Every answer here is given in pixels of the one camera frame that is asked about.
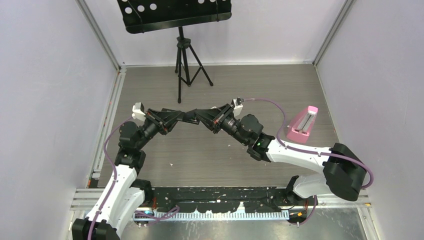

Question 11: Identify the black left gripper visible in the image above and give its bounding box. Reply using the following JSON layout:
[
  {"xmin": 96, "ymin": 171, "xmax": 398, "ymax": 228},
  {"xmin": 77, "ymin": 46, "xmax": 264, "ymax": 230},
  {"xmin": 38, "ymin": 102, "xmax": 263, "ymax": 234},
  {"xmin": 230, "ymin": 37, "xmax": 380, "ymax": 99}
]
[{"xmin": 136, "ymin": 109, "xmax": 182, "ymax": 150}]

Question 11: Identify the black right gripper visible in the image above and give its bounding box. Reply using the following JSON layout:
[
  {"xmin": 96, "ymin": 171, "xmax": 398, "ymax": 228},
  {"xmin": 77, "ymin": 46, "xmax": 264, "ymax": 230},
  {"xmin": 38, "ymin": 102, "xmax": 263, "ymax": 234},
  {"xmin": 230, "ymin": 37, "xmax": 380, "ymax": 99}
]
[{"xmin": 194, "ymin": 104, "xmax": 249, "ymax": 147}]

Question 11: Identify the black remote control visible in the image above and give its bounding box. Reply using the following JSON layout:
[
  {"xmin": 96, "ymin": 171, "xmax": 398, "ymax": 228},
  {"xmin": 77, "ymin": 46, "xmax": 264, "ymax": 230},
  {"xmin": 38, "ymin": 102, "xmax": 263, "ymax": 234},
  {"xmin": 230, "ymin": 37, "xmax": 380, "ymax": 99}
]
[{"xmin": 182, "ymin": 110, "xmax": 200, "ymax": 125}]

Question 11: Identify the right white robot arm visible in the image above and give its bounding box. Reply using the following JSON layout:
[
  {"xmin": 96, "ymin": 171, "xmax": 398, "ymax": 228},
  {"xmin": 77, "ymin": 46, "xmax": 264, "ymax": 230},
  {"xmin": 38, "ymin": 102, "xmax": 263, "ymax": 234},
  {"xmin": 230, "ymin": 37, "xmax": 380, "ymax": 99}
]
[{"xmin": 194, "ymin": 104, "xmax": 369, "ymax": 205}]

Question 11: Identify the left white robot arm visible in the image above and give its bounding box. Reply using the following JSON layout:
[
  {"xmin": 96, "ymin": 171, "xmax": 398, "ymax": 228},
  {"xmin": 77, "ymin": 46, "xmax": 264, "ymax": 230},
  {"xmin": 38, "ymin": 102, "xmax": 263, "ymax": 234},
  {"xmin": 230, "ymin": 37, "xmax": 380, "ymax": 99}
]
[{"xmin": 71, "ymin": 103, "xmax": 185, "ymax": 240}]

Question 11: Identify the pink metronome box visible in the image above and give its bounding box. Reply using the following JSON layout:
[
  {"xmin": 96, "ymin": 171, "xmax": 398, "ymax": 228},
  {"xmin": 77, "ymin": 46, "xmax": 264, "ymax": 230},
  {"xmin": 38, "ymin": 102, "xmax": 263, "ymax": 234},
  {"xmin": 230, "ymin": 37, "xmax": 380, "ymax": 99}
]
[{"xmin": 286, "ymin": 105, "xmax": 319, "ymax": 144}]

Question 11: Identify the black music stand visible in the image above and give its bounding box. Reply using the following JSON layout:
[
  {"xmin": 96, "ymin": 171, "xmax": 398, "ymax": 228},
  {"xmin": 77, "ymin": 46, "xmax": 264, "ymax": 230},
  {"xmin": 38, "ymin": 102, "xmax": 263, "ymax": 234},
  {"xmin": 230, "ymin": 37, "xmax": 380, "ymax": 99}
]
[{"xmin": 117, "ymin": 0, "xmax": 232, "ymax": 103}]

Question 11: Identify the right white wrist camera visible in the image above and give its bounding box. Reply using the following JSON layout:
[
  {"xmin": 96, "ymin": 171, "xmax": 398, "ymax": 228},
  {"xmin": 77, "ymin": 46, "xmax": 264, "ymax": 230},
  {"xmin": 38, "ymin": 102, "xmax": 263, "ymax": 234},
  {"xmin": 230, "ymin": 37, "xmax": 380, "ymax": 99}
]
[{"xmin": 230, "ymin": 97, "xmax": 244, "ymax": 113}]

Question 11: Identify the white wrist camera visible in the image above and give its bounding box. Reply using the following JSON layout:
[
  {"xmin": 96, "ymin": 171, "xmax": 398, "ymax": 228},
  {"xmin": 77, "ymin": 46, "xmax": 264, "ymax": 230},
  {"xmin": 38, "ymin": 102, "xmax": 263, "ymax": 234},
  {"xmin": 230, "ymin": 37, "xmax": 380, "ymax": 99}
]
[
  {"xmin": 131, "ymin": 102, "xmax": 146, "ymax": 122},
  {"xmin": 230, "ymin": 97, "xmax": 244, "ymax": 113}
]

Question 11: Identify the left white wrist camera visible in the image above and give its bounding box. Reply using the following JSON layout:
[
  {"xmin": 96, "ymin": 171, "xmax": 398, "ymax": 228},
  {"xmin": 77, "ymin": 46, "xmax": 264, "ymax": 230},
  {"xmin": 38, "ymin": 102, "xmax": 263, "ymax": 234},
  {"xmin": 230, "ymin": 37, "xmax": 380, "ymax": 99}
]
[{"xmin": 131, "ymin": 102, "xmax": 146, "ymax": 122}]

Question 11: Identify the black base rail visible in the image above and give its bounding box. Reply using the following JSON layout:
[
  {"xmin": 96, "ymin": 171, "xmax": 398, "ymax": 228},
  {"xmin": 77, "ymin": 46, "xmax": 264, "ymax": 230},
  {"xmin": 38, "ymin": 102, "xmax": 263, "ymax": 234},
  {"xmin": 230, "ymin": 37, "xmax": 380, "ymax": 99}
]
[{"xmin": 132, "ymin": 178, "xmax": 319, "ymax": 223}]

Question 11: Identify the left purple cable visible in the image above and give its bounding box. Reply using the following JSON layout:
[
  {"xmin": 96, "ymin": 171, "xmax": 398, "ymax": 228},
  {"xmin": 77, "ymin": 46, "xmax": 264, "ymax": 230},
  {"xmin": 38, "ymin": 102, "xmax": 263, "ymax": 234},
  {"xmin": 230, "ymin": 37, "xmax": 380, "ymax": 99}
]
[{"xmin": 86, "ymin": 116, "xmax": 181, "ymax": 240}]

